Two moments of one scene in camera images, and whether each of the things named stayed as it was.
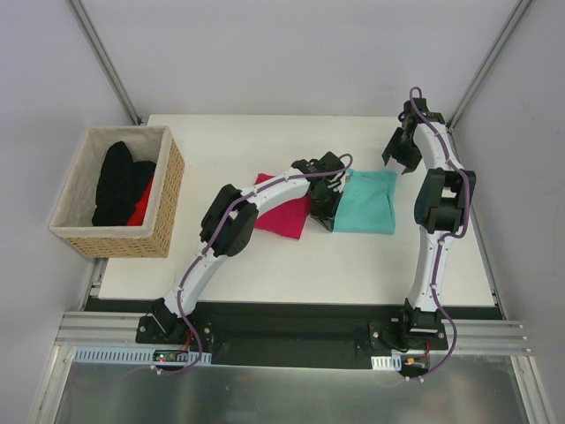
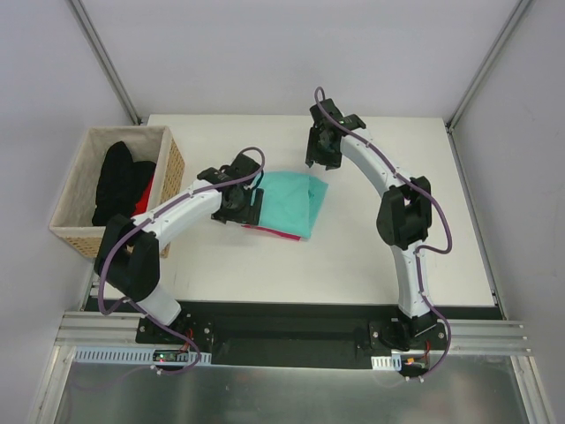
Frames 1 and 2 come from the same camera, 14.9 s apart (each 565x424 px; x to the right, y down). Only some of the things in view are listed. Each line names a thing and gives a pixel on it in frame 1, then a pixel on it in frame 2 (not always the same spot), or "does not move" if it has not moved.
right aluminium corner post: x=502 y=38 does not move
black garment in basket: x=121 y=183 does not move
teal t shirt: x=368 y=203 to x=290 y=200
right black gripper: x=402 y=153 to x=321 y=155
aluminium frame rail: x=83 y=329 does not move
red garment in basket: x=140 y=208 does not move
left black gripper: x=324 y=212 to x=255 y=206
